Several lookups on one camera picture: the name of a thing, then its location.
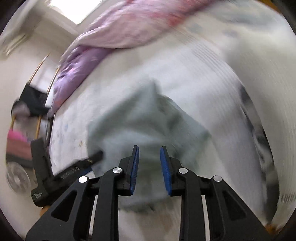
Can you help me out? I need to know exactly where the white standing fan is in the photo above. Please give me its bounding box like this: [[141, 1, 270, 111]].
[[6, 161, 31, 193]]

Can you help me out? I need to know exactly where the wooden clothes rack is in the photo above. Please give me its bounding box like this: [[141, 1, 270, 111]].
[[10, 54, 61, 176]]

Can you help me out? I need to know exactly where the pink towel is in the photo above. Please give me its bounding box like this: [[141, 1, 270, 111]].
[[7, 128, 34, 160]]

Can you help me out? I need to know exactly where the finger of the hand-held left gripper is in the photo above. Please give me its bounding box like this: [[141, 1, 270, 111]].
[[54, 150, 104, 180], [31, 137, 54, 186]]

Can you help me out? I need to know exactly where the window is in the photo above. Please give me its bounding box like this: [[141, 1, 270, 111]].
[[48, 0, 104, 25]]

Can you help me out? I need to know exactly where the bed with floral sheet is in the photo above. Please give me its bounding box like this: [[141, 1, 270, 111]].
[[47, 7, 289, 241]]

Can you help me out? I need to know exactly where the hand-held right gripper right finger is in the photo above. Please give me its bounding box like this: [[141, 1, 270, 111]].
[[160, 146, 271, 241]]

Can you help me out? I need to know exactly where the purple floral quilt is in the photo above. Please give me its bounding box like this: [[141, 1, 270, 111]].
[[50, 0, 208, 114]]

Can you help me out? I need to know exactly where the grey zip hoodie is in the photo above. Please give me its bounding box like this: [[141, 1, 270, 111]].
[[87, 79, 212, 212]]

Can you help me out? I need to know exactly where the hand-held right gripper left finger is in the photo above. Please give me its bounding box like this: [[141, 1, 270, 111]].
[[25, 145, 140, 241]]

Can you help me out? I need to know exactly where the dark jacket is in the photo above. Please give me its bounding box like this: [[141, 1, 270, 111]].
[[11, 84, 52, 118]]

